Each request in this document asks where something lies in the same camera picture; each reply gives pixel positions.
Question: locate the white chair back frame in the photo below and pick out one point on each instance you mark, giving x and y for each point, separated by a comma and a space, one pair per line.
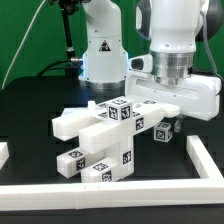
97, 132

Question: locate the white tagged cube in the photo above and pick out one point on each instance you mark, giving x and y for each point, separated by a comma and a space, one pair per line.
162, 132
119, 109

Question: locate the white L-shaped border fence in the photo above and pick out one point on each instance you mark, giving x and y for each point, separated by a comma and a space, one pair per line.
207, 188

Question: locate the white part at left edge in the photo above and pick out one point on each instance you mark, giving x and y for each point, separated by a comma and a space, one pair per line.
4, 153

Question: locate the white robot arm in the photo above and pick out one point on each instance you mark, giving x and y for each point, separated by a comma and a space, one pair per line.
149, 48

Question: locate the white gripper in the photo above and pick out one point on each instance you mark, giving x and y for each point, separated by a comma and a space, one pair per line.
196, 96

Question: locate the black camera stand pole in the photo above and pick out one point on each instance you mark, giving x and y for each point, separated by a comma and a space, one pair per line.
67, 8

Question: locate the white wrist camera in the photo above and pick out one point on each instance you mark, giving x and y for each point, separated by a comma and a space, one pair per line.
143, 63

